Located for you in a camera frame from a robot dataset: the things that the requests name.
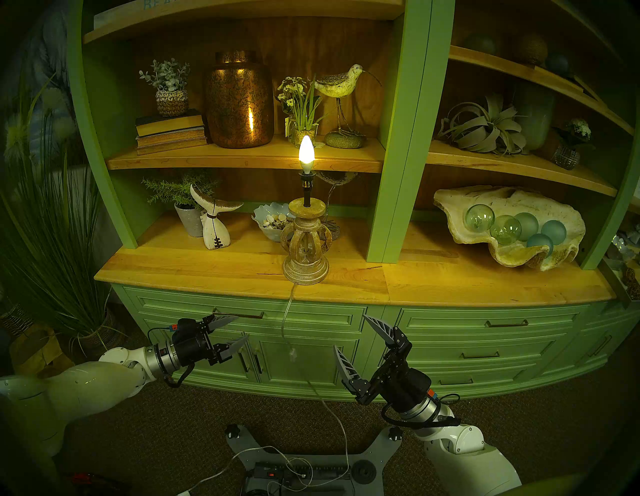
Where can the frosted teal glass ball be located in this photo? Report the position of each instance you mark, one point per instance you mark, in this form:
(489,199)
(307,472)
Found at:
(554,232)
(540,244)
(529,224)

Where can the large copper vase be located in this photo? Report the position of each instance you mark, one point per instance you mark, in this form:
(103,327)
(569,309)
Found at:
(237,100)

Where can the white whale tail figurine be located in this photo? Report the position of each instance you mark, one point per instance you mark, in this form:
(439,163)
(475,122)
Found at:
(217,235)

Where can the tall green glass vase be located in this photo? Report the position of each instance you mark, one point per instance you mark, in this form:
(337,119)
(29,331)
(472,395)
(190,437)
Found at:
(540,117)

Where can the green wooden shelf cabinet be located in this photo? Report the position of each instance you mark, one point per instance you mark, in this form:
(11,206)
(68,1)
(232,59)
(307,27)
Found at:
(450,280)

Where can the giant clam shell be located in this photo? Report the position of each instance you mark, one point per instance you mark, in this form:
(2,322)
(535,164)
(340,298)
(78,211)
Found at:
(515,257)

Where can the long-legged brown bird figurine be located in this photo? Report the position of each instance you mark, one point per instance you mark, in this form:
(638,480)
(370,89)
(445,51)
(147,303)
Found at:
(337,177)

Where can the carved wooden table lamp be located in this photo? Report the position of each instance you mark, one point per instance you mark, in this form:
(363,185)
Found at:
(306,270)

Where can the brown paper bag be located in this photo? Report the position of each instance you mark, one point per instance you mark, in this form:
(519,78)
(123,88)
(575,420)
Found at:
(35,350)

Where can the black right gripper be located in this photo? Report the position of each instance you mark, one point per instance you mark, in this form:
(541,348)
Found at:
(405,387)

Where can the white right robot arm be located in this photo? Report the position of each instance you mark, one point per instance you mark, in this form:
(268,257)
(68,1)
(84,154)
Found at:
(475,465)

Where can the black power strip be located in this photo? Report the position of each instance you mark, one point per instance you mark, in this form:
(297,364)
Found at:
(325,472)

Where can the dark teal decorative ball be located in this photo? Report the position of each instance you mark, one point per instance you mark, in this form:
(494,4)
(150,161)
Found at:
(557,64)

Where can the clear green glass ball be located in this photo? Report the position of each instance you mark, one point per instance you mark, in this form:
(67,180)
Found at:
(505,230)
(479,218)

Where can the white beach sign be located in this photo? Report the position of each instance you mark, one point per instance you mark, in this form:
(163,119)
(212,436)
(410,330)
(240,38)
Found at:
(120,15)

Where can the woven brown decorative ball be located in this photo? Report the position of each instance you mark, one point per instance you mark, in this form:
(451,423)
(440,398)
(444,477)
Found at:
(531,48)

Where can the tall grass plant with flowers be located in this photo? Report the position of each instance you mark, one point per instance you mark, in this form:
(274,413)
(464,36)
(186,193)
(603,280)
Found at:
(55,240)

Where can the shell bowl with pebbles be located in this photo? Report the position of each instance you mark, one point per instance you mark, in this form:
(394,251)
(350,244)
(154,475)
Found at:
(265,220)

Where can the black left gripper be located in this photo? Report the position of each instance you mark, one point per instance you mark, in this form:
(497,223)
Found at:
(192,345)

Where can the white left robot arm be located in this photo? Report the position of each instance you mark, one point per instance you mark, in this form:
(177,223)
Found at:
(75,395)

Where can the side shelf with trinkets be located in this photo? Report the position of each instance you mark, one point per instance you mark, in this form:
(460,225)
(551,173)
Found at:
(631,282)

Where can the candle-shaped light bulb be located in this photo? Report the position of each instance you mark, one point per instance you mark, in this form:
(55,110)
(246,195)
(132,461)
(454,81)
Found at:
(306,155)

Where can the pale air plant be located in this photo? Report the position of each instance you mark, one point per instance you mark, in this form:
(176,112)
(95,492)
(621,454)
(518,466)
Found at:
(485,127)

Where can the striped woven basket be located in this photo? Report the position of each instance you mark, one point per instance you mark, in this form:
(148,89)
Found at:
(15,320)

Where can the dark green decorative ball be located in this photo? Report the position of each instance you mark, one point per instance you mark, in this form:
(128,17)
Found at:
(480,44)

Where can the speckled bird figurine on stone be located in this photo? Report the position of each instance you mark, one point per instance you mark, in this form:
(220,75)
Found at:
(339,85)

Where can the glass vase with white flowers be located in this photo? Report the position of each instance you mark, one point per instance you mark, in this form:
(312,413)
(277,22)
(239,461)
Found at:
(304,131)

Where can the fern in grey pot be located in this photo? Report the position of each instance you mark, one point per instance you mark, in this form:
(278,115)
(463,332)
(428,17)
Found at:
(192,220)

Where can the small plant in glass vase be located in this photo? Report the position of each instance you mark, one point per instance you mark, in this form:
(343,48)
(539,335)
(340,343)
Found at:
(567,157)

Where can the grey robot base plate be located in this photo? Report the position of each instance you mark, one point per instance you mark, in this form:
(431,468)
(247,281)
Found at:
(250,450)

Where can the small plant in woven pot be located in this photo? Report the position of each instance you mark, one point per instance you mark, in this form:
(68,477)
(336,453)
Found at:
(171,102)

